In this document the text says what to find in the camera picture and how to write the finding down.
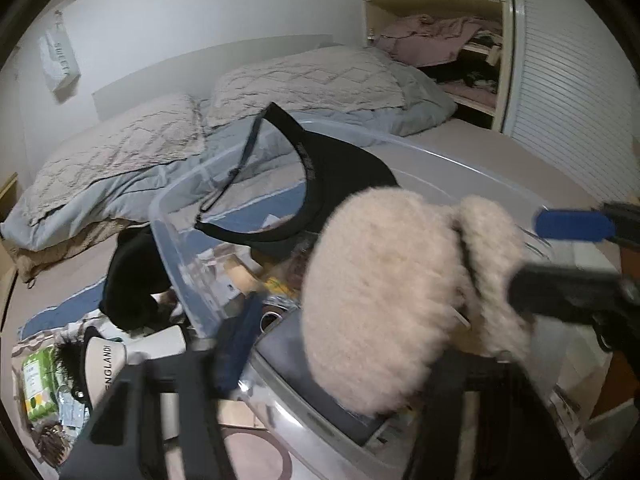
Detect small white mask packets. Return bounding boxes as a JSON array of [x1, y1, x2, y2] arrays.
[[56, 394, 95, 432]]

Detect fluffy beige earmuffs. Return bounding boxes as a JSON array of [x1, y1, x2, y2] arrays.
[[300, 187, 533, 413]]

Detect black pouch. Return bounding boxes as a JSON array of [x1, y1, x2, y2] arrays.
[[98, 229, 174, 334]]

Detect white paper bag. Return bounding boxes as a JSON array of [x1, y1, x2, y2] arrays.
[[39, 10, 82, 94]]

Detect silver rhinestone chain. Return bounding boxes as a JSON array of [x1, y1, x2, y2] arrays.
[[30, 419, 77, 467]]

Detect clear plastic storage box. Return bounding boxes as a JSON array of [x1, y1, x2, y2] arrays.
[[148, 117, 621, 480]]

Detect grey blue duvet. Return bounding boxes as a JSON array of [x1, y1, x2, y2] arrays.
[[0, 62, 458, 241]]

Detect beige fleece blanket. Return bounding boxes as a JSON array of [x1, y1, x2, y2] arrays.
[[10, 217, 132, 277]]

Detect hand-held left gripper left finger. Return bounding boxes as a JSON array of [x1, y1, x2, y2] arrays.
[[60, 295, 263, 480]]

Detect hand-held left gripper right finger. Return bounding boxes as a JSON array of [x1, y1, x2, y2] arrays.
[[405, 354, 576, 480]]

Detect green wet wipes pack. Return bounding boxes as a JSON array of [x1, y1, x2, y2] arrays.
[[12, 347, 64, 423]]

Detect beige fitted bed sheet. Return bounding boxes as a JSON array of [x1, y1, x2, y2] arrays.
[[0, 117, 640, 321]]

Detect wooden bedside shelf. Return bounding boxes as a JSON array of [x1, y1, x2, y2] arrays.
[[0, 172, 22, 311]]

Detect bear printed bedsheet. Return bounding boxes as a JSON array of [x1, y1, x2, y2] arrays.
[[0, 310, 311, 480]]

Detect open closet shelf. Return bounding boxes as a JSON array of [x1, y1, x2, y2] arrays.
[[362, 0, 517, 134]]

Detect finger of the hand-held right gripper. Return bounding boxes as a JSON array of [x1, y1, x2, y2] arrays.
[[534, 200, 640, 247], [507, 264, 640, 322]]

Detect white louvred wardrobe door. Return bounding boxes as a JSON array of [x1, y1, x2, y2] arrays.
[[501, 0, 640, 211]]

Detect beige textured pillow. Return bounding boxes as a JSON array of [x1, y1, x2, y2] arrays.
[[205, 45, 407, 129], [22, 92, 202, 226]]

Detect pink clothes pile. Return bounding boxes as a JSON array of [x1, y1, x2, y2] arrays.
[[374, 14, 504, 69]]

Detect black feather hair clip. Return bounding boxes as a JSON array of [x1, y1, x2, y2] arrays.
[[49, 339, 90, 387]]

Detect black visor cap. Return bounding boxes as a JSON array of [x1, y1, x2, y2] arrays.
[[194, 102, 401, 244]]

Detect white visor cap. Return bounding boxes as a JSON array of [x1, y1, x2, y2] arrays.
[[80, 324, 189, 411]]

